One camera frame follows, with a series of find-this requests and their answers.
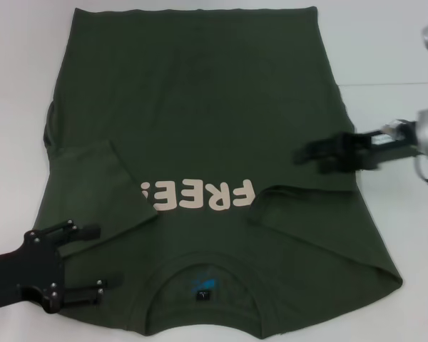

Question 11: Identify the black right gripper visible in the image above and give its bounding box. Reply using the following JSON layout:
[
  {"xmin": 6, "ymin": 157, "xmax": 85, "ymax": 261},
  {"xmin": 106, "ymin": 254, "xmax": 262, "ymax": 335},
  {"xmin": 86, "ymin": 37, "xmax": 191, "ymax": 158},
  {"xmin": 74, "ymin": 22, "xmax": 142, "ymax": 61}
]
[{"xmin": 294, "ymin": 120, "xmax": 421, "ymax": 175}]

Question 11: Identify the right wrist cable with connector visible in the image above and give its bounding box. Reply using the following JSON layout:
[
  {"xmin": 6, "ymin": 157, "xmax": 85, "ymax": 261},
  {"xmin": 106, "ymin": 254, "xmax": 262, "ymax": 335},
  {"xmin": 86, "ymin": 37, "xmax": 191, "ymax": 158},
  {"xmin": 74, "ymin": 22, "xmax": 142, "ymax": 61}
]
[{"xmin": 381, "ymin": 118, "xmax": 428, "ymax": 186}]

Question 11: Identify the dark green FREE t-shirt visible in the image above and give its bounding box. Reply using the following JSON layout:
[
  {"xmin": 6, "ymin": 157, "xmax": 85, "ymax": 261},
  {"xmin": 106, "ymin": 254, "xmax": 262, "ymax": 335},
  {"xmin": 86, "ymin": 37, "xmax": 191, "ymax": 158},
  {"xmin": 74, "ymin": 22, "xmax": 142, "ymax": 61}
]
[{"xmin": 23, "ymin": 5, "xmax": 404, "ymax": 339}]

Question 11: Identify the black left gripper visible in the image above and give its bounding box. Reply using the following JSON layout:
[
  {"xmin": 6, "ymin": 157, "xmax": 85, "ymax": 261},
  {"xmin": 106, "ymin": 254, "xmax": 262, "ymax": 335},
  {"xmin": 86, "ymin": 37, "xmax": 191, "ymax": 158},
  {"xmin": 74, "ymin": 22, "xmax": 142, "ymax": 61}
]
[{"xmin": 0, "ymin": 219, "xmax": 125, "ymax": 316}]

